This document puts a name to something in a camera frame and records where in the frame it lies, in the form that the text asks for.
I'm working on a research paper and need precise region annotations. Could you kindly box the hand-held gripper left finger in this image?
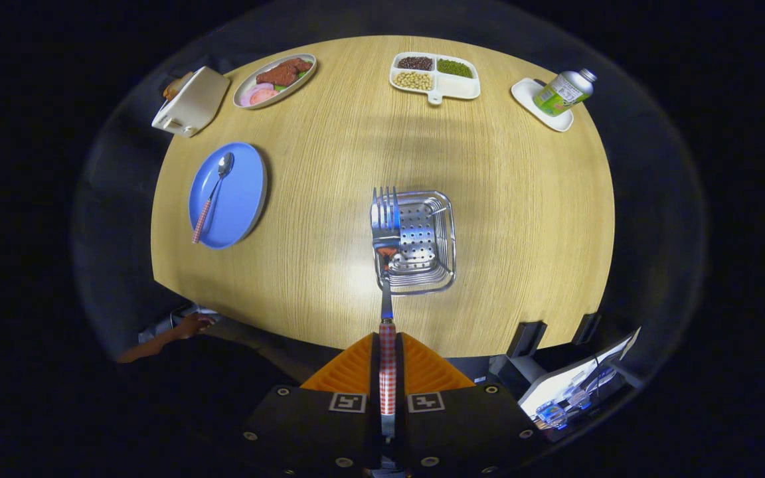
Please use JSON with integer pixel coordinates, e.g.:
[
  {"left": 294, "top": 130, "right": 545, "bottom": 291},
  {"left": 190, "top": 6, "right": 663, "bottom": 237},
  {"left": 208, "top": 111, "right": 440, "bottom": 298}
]
[{"left": 243, "top": 334, "right": 383, "bottom": 473}]

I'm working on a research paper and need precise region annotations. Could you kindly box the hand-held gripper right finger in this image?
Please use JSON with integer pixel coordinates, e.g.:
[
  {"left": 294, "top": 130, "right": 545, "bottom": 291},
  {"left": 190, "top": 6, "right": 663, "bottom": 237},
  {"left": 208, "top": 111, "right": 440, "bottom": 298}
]
[{"left": 396, "top": 334, "right": 536, "bottom": 475}]

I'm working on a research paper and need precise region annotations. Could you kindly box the fork with red checked handle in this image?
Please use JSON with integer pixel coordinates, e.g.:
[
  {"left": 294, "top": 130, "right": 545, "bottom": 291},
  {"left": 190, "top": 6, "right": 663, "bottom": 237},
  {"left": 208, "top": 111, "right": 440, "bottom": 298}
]
[{"left": 371, "top": 186, "right": 402, "bottom": 439}]

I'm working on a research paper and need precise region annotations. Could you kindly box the spoon with red checked handle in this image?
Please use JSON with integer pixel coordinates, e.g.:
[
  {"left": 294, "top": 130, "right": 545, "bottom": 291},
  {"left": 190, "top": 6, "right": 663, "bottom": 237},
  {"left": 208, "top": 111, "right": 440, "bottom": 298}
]
[{"left": 191, "top": 153, "right": 235, "bottom": 244}]

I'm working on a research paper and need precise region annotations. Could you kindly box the bright computer screen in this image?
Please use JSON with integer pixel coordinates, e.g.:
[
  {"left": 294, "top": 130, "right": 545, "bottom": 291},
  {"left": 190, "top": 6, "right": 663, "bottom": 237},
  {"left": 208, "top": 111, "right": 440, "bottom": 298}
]
[{"left": 519, "top": 329, "right": 642, "bottom": 426}]

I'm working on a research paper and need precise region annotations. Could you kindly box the perforated metal basket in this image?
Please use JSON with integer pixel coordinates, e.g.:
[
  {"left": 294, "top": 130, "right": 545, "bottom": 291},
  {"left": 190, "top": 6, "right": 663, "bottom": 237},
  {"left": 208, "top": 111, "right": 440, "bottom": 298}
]
[{"left": 373, "top": 190, "right": 457, "bottom": 296}]

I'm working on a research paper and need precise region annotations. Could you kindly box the blue plate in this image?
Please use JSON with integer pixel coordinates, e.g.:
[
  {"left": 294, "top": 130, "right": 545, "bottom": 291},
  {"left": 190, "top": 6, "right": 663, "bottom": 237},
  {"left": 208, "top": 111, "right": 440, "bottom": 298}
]
[{"left": 188, "top": 142, "right": 268, "bottom": 250}]

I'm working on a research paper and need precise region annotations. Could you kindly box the pale pink ham slice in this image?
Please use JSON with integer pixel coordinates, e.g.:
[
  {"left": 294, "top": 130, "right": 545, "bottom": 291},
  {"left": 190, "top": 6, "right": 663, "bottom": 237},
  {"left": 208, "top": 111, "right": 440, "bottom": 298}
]
[{"left": 240, "top": 82, "right": 276, "bottom": 107}]

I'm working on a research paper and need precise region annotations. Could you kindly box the white divided tray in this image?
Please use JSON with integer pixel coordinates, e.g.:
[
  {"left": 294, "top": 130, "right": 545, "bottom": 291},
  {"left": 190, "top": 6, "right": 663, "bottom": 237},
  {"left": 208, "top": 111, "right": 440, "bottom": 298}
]
[{"left": 389, "top": 52, "right": 481, "bottom": 106}]

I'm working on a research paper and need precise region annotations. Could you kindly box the small white dish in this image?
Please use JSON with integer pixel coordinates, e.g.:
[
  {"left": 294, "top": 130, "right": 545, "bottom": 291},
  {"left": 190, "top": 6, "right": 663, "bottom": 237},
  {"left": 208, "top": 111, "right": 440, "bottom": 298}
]
[{"left": 511, "top": 78, "right": 574, "bottom": 133}]

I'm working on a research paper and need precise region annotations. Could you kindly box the white oval plate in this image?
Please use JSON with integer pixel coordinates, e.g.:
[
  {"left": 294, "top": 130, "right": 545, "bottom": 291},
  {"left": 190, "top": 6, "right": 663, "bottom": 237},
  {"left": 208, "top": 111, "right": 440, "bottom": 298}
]
[{"left": 233, "top": 53, "right": 317, "bottom": 110}]

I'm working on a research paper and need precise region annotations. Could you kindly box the white toaster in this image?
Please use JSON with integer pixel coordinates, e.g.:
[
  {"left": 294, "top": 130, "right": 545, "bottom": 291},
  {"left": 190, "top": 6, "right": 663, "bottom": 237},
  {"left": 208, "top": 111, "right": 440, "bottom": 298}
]
[{"left": 151, "top": 66, "right": 231, "bottom": 138}]

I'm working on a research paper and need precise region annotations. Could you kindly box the green lettuce leaf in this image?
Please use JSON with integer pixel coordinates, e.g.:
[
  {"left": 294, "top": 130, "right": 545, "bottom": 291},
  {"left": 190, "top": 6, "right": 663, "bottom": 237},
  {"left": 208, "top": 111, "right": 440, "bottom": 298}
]
[{"left": 273, "top": 72, "right": 310, "bottom": 92}]

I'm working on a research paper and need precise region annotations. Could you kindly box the green label metal bottle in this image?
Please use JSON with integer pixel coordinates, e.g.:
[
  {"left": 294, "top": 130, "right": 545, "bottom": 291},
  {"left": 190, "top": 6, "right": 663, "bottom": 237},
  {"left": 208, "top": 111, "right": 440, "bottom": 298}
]
[{"left": 533, "top": 68, "right": 598, "bottom": 118}]

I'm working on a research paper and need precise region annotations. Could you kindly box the pile of yellow soybeans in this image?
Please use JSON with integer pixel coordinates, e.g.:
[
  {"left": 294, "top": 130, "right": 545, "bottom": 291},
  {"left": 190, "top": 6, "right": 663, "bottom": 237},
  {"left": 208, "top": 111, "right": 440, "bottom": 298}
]
[{"left": 394, "top": 71, "right": 434, "bottom": 92}]

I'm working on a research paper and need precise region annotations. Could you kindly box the brown meat piece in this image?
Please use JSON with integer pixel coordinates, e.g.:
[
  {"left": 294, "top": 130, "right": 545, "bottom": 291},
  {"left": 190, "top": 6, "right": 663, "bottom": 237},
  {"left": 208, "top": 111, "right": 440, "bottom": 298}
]
[{"left": 256, "top": 58, "right": 313, "bottom": 87}]

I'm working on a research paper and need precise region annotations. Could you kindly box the pile of green beans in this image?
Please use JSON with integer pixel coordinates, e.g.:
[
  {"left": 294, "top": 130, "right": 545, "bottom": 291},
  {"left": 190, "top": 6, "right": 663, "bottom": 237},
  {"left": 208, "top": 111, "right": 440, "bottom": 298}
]
[{"left": 436, "top": 58, "right": 473, "bottom": 78}]

